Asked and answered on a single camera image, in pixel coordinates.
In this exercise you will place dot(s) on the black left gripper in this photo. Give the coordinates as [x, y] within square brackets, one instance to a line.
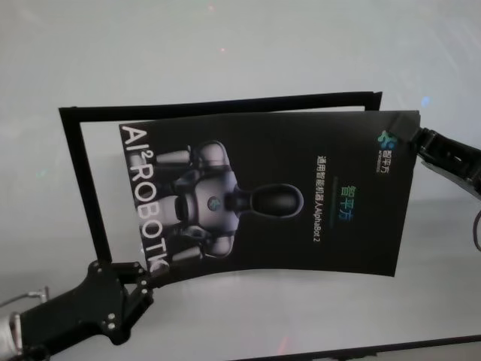
[94, 304]

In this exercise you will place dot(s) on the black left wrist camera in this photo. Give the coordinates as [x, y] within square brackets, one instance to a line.
[22, 351]

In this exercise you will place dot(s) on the black tape frame outline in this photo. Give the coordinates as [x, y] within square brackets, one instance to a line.
[80, 169]

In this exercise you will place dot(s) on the black AI robotics poster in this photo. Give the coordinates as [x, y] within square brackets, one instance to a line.
[282, 169]

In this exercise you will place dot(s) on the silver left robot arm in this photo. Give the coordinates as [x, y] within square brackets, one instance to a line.
[9, 331]

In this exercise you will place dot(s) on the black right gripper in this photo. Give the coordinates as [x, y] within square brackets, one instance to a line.
[447, 154]

